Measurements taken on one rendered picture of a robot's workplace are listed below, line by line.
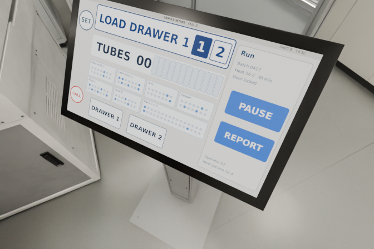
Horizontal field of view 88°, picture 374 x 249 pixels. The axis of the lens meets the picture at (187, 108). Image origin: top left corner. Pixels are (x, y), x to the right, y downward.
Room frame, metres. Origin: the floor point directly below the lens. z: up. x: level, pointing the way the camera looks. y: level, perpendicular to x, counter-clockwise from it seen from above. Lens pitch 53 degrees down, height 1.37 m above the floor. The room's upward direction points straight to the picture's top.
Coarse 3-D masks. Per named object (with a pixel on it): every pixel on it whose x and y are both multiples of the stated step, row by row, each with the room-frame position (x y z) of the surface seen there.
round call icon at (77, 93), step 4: (72, 84) 0.32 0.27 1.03; (72, 88) 0.32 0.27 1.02; (76, 88) 0.31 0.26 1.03; (80, 88) 0.31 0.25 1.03; (84, 88) 0.31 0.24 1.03; (72, 92) 0.31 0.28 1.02; (76, 92) 0.31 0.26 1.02; (80, 92) 0.31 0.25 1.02; (84, 92) 0.30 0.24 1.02; (72, 96) 0.30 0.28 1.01; (76, 96) 0.30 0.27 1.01; (80, 96) 0.30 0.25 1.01; (72, 100) 0.30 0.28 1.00; (76, 100) 0.30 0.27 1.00; (80, 100) 0.29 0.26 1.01; (80, 104) 0.29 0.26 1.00
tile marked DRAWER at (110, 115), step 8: (96, 104) 0.28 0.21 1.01; (104, 104) 0.27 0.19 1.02; (88, 112) 0.27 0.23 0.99; (96, 112) 0.26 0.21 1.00; (104, 112) 0.26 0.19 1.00; (112, 112) 0.25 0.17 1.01; (120, 112) 0.25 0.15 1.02; (104, 120) 0.25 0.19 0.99; (112, 120) 0.24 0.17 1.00; (120, 120) 0.24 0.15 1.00
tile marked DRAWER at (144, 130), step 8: (128, 120) 0.23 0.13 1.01; (136, 120) 0.23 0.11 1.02; (144, 120) 0.23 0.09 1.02; (128, 128) 0.22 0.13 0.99; (136, 128) 0.22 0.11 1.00; (144, 128) 0.21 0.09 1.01; (152, 128) 0.21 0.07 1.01; (160, 128) 0.21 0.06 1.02; (136, 136) 0.21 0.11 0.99; (144, 136) 0.20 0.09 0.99; (152, 136) 0.20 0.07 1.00; (160, 136) 0.20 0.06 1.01; (152, 144) 0.19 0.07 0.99; (160, 144) 0.18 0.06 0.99
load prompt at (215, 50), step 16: (96, 16) 0.40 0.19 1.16; (112, 16) 0.39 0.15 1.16; (128, 16) 0.38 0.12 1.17; (144, 16) 0.37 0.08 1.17; (112, 32) 0.37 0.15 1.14; (128, 32) 0.36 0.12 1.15; (144, 32) 0.35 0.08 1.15; (160, 32) 0.34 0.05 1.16; (176, 32) 0.33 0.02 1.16; (192, 32) 0.32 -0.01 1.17; (208, 32) 0.31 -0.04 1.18; (160, 48) 0.32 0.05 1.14; (176, 48) 0.31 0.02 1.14; (192, 48) 0.30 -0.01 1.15; (208, 48) 0.29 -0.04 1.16; (224, 48) 0.28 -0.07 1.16; (224, 64) 0.26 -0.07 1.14
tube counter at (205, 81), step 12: (144, 60) 0.31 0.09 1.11; (156, 60) 0.30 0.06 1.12; (168, 60) 0.30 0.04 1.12; (144, 72) 0.29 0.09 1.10; (156, 72) 0.29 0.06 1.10; (168, 72) 0.28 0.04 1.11; (180, 72) 0.28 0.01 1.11; (192, 72) 0.27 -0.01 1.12; (204, 72) 0.26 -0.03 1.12; (180, 84) 0.26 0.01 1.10; (192, 84) 0.25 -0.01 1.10; (204, 84) 0.25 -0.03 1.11; (216, 84) 0.24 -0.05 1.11; (216, 96) 0.23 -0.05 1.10
